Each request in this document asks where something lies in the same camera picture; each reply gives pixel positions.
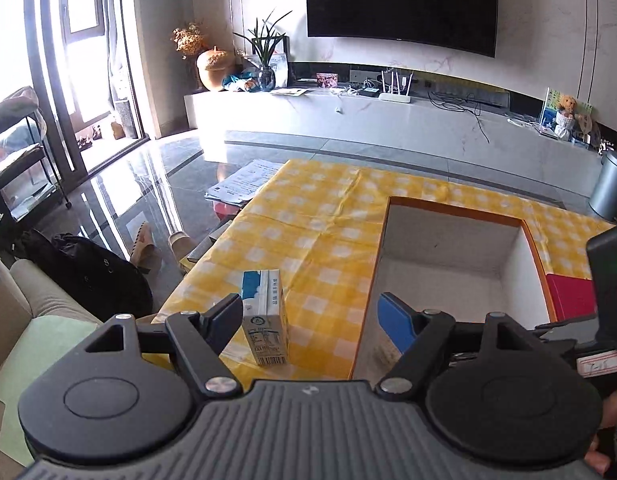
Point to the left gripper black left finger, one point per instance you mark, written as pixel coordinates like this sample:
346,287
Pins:
198,340

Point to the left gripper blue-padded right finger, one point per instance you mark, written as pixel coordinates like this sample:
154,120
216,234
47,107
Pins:
420,336

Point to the person's right hand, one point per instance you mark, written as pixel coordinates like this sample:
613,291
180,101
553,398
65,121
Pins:
595,459

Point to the red box lid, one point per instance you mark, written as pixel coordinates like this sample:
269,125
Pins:
572,297

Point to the small milk carton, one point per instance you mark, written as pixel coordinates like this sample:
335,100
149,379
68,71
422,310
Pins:
264,319

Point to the orange open storage box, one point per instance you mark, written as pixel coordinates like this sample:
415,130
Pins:
461,261

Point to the brown slipper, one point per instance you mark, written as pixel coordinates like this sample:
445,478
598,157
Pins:
143,241

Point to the black backpack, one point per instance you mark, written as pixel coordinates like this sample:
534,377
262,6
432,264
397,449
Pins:
99,280

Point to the grey metal trash bin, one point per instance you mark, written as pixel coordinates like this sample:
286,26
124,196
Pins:
603,200

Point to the yellow checkered tablecloth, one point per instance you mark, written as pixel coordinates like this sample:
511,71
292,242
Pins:
319,224

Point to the papers on glass table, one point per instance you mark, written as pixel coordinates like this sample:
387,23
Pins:
241,186

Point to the beige sofa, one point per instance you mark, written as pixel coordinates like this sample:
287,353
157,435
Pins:
39,323

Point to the white marble TV console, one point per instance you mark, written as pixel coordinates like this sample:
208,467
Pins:
485,148

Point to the teddy bear on console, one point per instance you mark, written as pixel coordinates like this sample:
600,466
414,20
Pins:
565,117

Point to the black metal shelf rack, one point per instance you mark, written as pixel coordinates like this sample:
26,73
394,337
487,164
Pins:
29,178

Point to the white wifi router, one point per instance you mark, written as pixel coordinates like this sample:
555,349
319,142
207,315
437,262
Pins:
395,87

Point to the orange acorn shaped jar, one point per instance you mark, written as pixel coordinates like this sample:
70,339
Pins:
214,66

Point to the dried yellow flowers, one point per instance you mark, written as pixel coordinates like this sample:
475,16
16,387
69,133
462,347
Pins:
189,40

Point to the green plant in glass vase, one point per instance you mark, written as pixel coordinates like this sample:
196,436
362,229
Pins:
264,39

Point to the small pink photo frame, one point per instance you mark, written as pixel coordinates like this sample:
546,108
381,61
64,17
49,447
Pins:
327,80

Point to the black wall television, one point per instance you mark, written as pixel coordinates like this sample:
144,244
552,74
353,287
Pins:
466,25

